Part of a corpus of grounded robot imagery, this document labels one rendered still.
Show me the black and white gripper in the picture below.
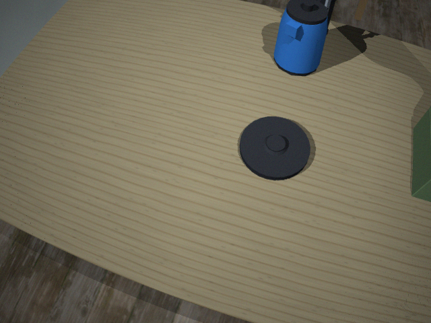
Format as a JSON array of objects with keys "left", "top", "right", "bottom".
[{"left": 324, "top": 0, "right": 331, "bottom": 11}]

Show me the dark grey round disc with central stud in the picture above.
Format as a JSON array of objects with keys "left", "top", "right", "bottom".
[{"left": 240, "top": 116, "right": 310, "bottom": 180}]

